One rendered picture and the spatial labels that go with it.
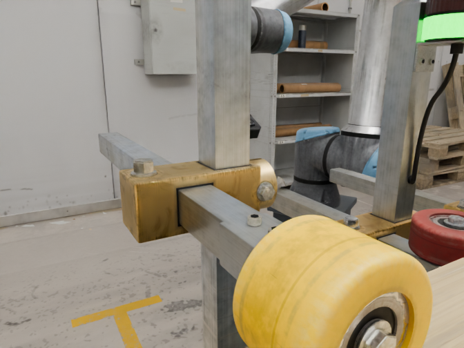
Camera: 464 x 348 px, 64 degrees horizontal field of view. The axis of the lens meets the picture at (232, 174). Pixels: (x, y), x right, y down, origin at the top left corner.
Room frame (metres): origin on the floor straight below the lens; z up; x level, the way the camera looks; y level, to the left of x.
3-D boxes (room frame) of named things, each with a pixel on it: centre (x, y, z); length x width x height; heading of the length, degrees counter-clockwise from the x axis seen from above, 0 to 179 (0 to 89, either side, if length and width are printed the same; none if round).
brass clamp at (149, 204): (0.32, 0.03, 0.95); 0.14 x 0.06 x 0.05; 120
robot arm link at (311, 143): (1.28, -0.30, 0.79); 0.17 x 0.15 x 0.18; 41
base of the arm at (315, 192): (1.29, -0.30, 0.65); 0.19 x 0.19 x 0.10
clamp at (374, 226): (0.44, -0.19, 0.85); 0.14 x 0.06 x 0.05; 120
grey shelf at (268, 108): (3.43, -0.61, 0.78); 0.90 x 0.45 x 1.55; 119
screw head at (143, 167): (0.30, 0.07, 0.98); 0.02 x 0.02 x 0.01
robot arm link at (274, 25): (0.86, -0.06, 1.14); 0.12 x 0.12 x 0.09; 41
